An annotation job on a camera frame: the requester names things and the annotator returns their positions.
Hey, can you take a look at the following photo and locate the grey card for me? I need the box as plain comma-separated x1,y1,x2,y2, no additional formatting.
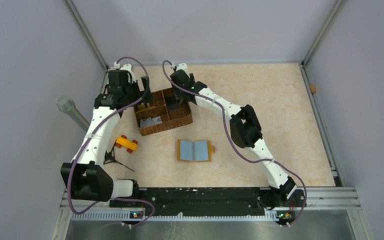
164,96,179,112
139,116,163,129

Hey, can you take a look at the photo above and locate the orange leather card holder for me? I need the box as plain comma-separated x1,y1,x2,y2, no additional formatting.
176,139,216,163

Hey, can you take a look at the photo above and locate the brown wicker divided basket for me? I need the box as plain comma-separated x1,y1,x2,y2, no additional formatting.
133,88,193,136

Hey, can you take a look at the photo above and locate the silver microphone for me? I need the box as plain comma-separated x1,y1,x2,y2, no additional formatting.
55,95,90,132

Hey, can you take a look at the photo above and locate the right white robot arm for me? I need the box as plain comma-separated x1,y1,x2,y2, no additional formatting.
162,60,297,206

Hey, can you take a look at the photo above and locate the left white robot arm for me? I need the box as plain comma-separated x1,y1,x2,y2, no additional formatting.
60,62,151,207

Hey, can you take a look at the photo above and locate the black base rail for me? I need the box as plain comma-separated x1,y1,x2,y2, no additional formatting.
109,187,305,217

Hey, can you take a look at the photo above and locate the black microphone tripod stand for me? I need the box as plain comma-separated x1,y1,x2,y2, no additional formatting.
103,143,135,172

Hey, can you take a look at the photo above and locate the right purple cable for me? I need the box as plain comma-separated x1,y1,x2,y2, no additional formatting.
162,60,308,228

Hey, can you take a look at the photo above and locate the white perforated cable tray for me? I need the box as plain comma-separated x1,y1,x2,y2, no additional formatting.
71,210,279,222

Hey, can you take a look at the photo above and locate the small wooden block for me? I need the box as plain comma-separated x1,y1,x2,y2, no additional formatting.
309,84,317,94

